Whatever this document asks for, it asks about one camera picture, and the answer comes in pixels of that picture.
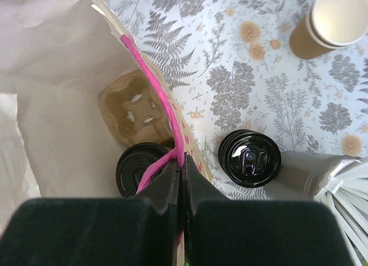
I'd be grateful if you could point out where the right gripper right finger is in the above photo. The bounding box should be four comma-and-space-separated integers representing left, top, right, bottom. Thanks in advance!
183, 156, 353, 265

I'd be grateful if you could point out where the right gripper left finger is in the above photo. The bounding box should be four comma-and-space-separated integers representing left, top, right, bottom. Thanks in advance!
1, 161, 183, 265

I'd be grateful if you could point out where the grey holder cup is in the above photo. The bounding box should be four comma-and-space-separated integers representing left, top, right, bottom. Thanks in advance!
264, 151, 363, 201

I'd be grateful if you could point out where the stack of black lids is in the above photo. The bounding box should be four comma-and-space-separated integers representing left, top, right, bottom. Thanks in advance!
218, 129, 282, 188

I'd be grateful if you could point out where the cardboard cup carrier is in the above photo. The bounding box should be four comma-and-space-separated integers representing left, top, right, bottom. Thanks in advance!
99, 70, 175, 148

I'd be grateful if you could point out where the stack of paper cups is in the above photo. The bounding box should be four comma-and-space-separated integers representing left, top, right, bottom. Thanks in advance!
289, 0, 367, 60

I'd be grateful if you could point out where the paper bag with pink handles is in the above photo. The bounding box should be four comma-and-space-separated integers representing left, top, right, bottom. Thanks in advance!
1, 0, 212, 237

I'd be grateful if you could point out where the floral table mat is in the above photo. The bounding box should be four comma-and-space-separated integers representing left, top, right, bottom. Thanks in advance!
105, 0, 367, 199

